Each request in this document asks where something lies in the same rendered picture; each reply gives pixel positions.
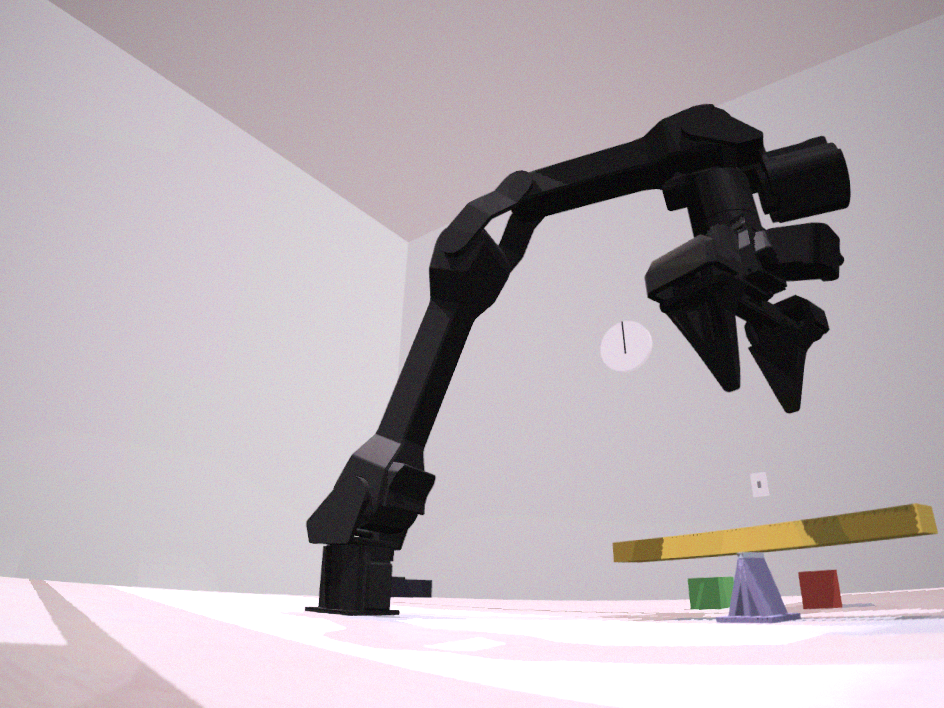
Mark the yellow bar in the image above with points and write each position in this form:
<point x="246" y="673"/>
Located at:
<point x="881" y="524"/>

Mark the green rectangular block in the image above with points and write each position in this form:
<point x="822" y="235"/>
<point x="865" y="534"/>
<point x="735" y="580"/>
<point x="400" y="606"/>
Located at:
<point x="710" y="593"/>

